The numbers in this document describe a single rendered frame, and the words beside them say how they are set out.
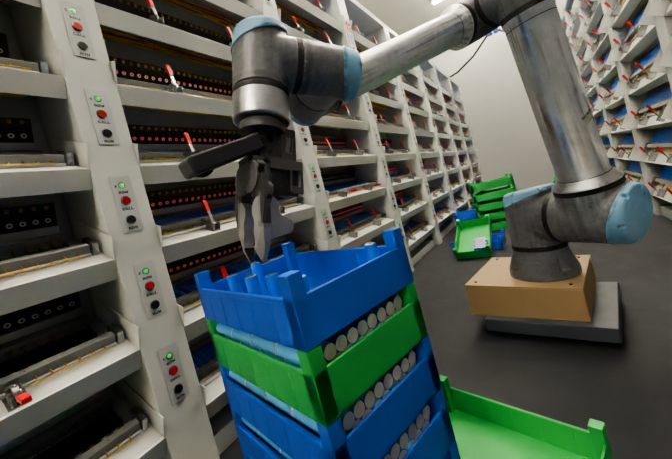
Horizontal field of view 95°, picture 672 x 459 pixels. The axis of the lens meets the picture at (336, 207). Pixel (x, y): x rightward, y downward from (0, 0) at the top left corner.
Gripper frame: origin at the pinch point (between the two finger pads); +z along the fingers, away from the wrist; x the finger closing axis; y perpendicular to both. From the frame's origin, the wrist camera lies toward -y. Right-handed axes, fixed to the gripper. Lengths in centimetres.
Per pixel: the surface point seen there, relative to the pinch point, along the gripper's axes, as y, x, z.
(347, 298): 4.3, -15.1, 6.1
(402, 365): 14.4, -14.1, 16.3
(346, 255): 16.0, -2.7, 1.3
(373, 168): 114, 75, -48
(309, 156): 52, 55, -39
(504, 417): 48, -11, 36
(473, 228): 181, 52, -10
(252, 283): -0.5, -0.9, 4.3
